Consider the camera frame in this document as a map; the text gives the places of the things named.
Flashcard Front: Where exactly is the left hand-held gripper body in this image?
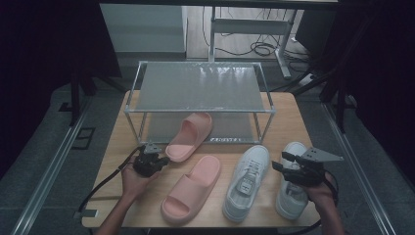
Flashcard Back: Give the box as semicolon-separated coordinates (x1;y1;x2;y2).
132;141;162;178

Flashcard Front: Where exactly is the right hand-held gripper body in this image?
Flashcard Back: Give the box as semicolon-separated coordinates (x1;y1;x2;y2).
283;147;345;188

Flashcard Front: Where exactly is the pink slipper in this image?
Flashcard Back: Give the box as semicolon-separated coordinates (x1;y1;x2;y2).
161;155;223;225
164;112;213;164

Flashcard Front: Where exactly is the white sneaker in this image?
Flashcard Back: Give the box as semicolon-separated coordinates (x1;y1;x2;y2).
275;141;311;221
222;144;271;223

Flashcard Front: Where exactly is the metal mesh shoe rack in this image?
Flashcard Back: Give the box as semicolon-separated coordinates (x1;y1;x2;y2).
123;60;277;145

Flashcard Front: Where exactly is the person's left hand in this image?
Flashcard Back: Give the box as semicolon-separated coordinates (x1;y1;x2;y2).
120;162;161;199

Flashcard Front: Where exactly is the person's right hand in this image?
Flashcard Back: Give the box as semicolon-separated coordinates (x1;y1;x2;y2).
306;175;337;205

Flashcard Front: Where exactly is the black metal stand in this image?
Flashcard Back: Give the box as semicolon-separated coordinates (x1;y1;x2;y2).
58;65;128;126
270;58;360;133

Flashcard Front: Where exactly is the white power strip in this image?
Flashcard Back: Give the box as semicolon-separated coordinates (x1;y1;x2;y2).
298;72;319;87

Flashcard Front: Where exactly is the dark box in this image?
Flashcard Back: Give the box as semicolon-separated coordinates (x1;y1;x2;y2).
295;9;339;60

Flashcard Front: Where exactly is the dark curtain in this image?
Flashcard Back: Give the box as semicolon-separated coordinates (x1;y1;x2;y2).
0;0;122;179
336;0;415;184

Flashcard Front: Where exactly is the white cabinet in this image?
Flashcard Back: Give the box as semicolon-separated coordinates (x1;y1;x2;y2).
100;3;189;54

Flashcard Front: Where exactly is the left hand-held gripper black cable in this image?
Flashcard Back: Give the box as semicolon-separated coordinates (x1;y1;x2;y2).
77;145;146;214

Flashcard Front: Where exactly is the hand-held gripper black cable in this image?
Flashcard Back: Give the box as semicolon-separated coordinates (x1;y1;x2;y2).
277;169;340;235
77;145;146;214

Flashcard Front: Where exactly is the right hand-held gripper black cable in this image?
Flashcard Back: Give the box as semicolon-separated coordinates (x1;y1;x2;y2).
277;169;340;235

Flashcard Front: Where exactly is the metal floor rail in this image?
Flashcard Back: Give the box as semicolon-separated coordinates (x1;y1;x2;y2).
11;97;96;235
321;102;397;235

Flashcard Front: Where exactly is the black cable coil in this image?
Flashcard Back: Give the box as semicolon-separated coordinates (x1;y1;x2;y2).
249;40;279;58

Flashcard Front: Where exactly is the white desk frame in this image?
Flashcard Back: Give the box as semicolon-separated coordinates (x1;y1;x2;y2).
208;6;299;80

